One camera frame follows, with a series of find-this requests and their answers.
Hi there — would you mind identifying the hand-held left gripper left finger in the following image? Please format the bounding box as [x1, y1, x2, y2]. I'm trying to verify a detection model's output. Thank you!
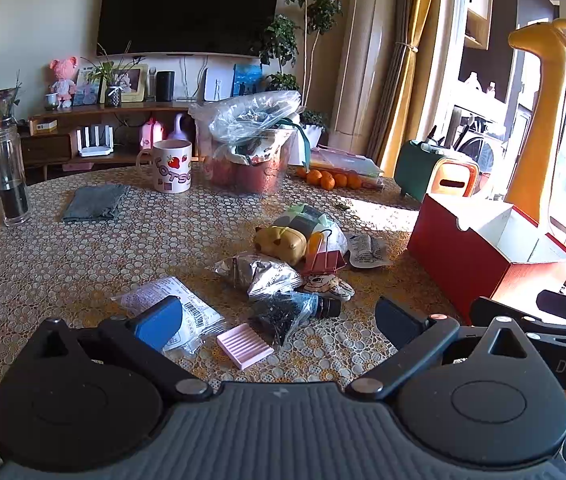
[38, 296, 214, 402]

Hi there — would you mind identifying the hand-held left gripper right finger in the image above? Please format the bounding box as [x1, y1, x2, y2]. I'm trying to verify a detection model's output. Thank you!
[345, 296, 538, 402]

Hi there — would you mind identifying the clear packet with white label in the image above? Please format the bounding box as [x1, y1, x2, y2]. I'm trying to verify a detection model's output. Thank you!
[111, 276, 227, 358]

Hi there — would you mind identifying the red cardboard box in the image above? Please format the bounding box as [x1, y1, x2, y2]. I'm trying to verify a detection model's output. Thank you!
[407, 193, 566, 314]

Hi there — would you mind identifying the white printed sachet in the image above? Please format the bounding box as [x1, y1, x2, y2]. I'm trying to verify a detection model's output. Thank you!
[347, 233, 394, 269]

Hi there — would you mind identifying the cartoon face sticker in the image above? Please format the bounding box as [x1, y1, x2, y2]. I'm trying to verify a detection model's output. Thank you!
[303, 274, 355, 303]

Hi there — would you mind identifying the pink ridged soap dish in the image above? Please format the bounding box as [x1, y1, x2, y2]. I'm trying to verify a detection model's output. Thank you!
[216, 323, 274, 371]

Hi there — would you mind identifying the silver foil packet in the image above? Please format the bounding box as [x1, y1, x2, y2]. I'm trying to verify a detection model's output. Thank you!
[213, 252, 304, 301]

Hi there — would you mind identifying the lace covered desktop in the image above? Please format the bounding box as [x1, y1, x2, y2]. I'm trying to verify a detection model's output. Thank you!
[0, 160, 471, 467]

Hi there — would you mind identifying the black bottle with blue label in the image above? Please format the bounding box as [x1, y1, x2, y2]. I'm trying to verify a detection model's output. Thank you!
[308, 294, 342, 319]

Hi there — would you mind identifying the white plastic bag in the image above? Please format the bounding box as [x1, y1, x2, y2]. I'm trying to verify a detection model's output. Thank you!
[273, 203, 349, 262]

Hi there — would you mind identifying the clear bag of black bits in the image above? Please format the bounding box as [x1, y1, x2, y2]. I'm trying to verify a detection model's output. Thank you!
[249, 292, 324, 347]

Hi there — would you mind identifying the grey folded cloth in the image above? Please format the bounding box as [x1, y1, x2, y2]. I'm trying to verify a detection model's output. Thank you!
[62, 183, 132, 224]

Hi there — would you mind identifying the yellow animal toy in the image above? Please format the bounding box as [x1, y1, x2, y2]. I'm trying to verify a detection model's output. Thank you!
[255, 226, 308, 265]

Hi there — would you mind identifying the green chair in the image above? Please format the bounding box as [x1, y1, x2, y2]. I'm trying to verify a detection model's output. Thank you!
[394, 139, 482, 204]

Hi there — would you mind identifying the white strawberry mug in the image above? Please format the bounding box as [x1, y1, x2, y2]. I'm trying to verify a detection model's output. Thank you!
[136, 139, 194, 195]

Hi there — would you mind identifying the stack of pastel folders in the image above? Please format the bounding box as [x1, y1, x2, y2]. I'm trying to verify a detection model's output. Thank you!
[308, 145, 384, 192]

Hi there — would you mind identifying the yellow giraffe toy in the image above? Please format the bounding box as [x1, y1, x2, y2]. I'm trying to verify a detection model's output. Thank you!
[505, 18, 566, 237]

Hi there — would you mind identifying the pink night light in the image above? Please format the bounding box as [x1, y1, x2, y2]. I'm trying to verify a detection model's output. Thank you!
[140, 117, 165, 151]

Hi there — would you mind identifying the white router with antennas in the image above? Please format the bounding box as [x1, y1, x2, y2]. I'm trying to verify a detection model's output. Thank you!
[75, 126, 115, 158]

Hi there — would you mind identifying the clear plastic bag of fruit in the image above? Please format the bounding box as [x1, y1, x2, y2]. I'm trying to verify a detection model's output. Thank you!
[188, 91, 304, 197]

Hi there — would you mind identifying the tall glass bottle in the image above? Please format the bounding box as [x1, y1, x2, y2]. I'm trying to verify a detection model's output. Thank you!
[0, 125, 32, 228]

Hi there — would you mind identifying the wooden television cabinet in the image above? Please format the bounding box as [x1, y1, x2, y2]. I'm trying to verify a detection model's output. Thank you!
[0, 100, 226, 183]

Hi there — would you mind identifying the grass plant in vase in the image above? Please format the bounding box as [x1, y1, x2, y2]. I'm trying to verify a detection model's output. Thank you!
[82, 42, 140, 109]

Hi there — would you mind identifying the black cylinder speaker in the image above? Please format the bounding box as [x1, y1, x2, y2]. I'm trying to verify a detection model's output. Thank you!
[155, 70, 176, 103]

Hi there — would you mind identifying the pink plush doll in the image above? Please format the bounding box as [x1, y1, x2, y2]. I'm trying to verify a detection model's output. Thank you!
[50, 57, 80, 109]

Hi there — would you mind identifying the blue picture card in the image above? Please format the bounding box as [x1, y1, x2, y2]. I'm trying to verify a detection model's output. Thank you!
[232, 63, 264, 97]

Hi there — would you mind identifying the yellow curtain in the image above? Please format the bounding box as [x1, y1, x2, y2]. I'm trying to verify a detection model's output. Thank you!
[379, 0, 458, 177]

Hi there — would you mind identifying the beige standing air conditioner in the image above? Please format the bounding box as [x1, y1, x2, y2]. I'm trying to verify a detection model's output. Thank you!
[329, 0, 400, 149]

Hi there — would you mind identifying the black television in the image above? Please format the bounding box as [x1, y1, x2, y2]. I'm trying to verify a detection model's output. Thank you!
[96, 0, 282, 59]

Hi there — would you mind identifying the potted green tree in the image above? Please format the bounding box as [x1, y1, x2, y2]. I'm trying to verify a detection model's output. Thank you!
[260, 0, 344, 147]

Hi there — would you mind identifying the white photo frame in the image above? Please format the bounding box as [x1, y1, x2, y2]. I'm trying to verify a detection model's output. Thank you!
[100, 64, 150, 104]

